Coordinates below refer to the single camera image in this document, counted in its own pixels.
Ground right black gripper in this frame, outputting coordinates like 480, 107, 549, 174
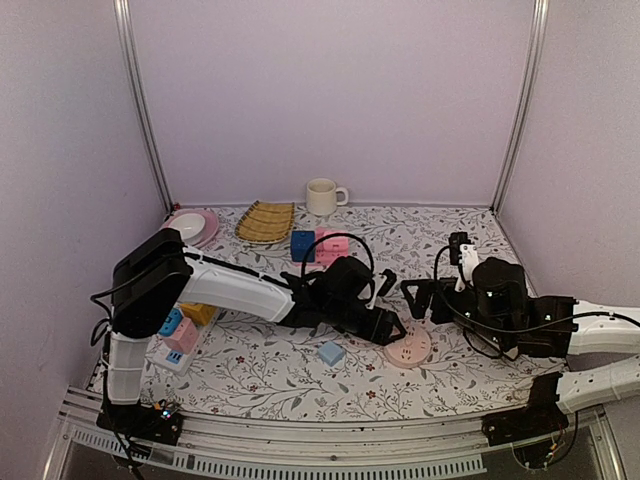
402, 277, 511, 347

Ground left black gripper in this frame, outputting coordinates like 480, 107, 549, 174
326, 300, 408, 348

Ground round pink socket hub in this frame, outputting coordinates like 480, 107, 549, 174
383, 326, 432, 369

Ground light blue plug adapter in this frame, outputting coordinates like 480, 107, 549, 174
317, 341, 345, 367

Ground pink power strip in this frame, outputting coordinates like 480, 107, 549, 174
309, 236, 349, 268

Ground dark blue cube adapter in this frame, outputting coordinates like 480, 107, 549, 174
289, 230, 316, 263

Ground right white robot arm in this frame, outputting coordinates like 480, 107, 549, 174
400, 257, 639, 436

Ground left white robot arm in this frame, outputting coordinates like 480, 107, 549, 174
90, 228, 407, 434

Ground cream ceramic mug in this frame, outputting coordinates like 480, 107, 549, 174
306, 178, 349, 216

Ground yellow bamboo tray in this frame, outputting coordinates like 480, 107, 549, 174
235, 201, 295, 244

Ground yellow cube adapter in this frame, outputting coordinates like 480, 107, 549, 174
180, 303, 217, 326

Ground pink plate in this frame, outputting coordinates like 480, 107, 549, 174
162, 209, 219, 248

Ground pink cube adapter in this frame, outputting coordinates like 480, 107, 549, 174
163, 317, 199, 354

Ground cyan cube adapter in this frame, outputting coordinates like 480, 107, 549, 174
158, 308, 183, 337

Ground white bowl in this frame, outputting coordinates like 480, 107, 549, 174
165, 212, 206, 245

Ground white power strip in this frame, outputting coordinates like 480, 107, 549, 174
146, 308, 218, 376

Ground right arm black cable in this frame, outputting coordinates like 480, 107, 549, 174
432, 246, 521, 361

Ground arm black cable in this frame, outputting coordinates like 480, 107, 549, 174
301, 232, 376, 291
432, 246, 521, 361

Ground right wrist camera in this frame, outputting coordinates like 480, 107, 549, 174
449, 232, 479, 293

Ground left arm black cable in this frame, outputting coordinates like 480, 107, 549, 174
301, 232, 376, 291

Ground aluminium front rail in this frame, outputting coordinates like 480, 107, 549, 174
41, 384, 626, 480

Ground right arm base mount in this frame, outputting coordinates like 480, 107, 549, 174
481, 372, 569, 446

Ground right aluminium corner post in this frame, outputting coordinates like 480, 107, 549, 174
491, 0, 550, 216

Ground aluminium corner post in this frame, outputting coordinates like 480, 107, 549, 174
491, 0, 550, 216
113, 0, 174, 214

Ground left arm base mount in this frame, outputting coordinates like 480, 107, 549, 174
96, 399, 184, 446

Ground left aluminium corner post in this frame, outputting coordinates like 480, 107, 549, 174
113, 0, 174, 214

